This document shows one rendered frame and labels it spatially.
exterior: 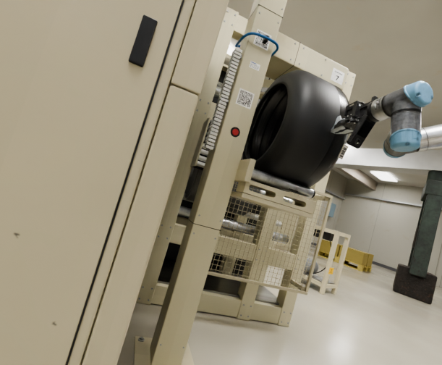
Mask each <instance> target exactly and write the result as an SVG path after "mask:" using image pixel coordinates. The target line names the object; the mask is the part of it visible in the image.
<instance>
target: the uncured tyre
mask: <svg viewBox="0 0 442 365"><path fill-rule="evenodd" d="M347 105H349V101H348V98H347V96H346V95H345V94H344V92H343V91H342V90H341V89H340V88H339V87H337V86H336V85H334V84H332V83H330V82H328V81H326V80H324V79H322V78H320V77H318V76H316V75H314V74H312V73H310V72H307V71H304V70H294V71H291V72H288V73H286V74H284V75H282V76H280V77H279V78H277V79H276V80H275V81H274V82H273V83H272V84H271V85H270V87H269V88H268V89H267V91H266V92H265V93H264V95H263V97H262V98H261V100H260V101H259V103H258V105H257V107H256V109H255V113H254V116H253V119H252V124H251V126H250V131H249V133H248V136H247V141H246V144H245V148H244V151H243V154H242V159H243V160H244V159H254V160H256V163H255V167H254V169H257V170H260V171H262V172H266V173H268V174H271V175H274V176H277V177H280V178H283V179H285V180H289V181H291V182H293V183H297V184H300V185H304V186H306V187H309V188H310V187H311V186H313V185H314V184H316V183H317V182H319V181H320V180H322V179H323V178H324V177H325V176H326V175H327V174H328V173H329V172H330V171H331V169H332V168H333V166H334V165H335V163H336V162H337V161H338V159H339V158H338V155H339V153H340V151H341V149H342V147H343V145H346V142H347V138H348V135H349V134H334V133H331V128H332V127H333V126H334V124H335V121H336V118H337V117H338V116H341V119H343V118H346V116H344V113H345V110H346V106H347Z"/></svg>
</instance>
